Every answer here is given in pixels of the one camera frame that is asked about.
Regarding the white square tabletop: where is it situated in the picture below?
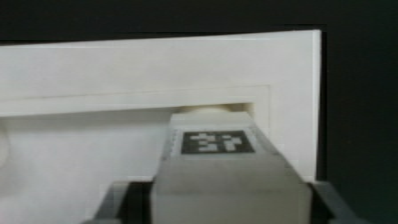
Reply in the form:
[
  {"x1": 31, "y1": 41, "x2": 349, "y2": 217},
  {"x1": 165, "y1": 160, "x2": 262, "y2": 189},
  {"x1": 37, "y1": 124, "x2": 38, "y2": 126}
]
[{"x1": 0, "y1": 30, "x2": 321, "y2": 224}]

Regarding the white table leg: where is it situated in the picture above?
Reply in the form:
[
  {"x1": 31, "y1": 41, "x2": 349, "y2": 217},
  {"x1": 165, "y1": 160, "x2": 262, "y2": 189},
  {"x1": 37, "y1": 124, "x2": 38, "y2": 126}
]
[{"x1": 150, "y1": 107, "x2": 312, "y2": 224}]

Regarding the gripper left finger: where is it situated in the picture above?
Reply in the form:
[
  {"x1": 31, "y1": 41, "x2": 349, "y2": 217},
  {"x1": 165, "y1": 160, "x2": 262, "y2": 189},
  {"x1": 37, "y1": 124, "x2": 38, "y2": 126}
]
[{"x1": 81, "y1": 181, "x2": 152, "y2": 224}]

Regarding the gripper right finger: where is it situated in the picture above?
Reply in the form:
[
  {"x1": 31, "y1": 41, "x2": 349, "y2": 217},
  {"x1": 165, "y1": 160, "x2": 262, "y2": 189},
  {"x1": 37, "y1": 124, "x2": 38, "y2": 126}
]
[{"x1": 309, "y1": 181, "x2": 371, "y2": 224}]

